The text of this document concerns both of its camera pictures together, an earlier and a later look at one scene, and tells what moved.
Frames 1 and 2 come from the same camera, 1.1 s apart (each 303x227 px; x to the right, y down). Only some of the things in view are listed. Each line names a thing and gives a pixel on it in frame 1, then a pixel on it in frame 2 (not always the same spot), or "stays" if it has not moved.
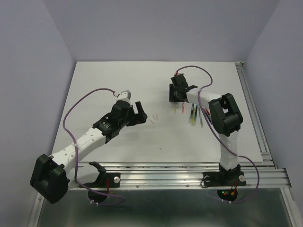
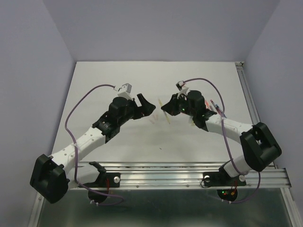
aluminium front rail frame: [152, 175] stays
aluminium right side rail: [255, 118] stays
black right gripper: [171, 97] to [170, 107]
